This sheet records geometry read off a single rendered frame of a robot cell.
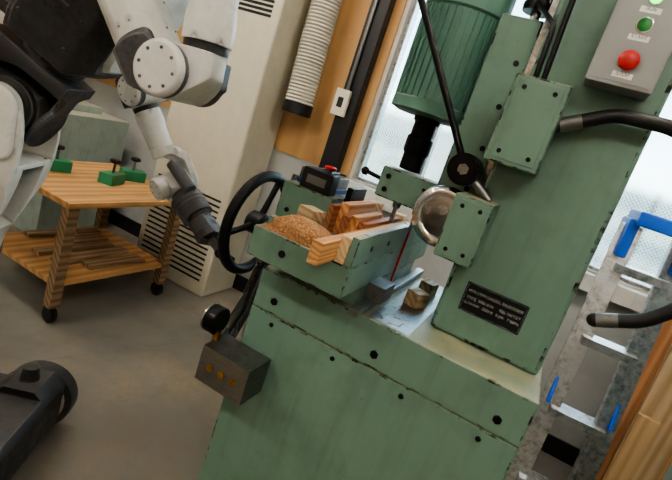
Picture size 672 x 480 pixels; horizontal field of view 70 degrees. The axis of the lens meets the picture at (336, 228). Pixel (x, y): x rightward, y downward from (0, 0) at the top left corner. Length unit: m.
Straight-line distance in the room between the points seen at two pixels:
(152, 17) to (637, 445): 2.02
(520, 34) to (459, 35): 0.11
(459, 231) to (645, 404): 1.44
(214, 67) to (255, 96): 1.73
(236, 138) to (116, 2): 1.75
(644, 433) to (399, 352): 1.38
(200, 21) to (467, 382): 0.72
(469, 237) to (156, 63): 0.57
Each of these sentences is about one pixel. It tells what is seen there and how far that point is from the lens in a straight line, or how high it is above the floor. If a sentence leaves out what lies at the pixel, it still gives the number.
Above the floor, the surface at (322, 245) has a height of 0.94.
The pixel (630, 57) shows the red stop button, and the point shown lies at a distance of 0.90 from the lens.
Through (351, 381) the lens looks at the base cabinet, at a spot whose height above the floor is 0.67.
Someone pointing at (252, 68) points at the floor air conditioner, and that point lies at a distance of 2.49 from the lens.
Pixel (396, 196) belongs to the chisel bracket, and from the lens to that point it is 1.07.
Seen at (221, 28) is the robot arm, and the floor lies 1.20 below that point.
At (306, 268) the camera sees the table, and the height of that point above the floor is 0.87.
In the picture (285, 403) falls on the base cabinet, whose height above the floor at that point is 0.55.
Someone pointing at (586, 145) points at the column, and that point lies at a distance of 0.95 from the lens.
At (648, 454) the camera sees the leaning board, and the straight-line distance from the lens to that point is 2.25.
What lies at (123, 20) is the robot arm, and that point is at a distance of 0.79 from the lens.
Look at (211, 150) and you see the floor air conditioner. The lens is 2.58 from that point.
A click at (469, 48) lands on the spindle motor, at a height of 1.34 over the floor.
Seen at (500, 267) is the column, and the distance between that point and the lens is 0.96.
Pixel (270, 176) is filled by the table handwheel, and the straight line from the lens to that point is 1.22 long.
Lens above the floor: 1.14
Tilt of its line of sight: 13 degrees down
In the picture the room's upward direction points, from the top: 19 degrees clockwise
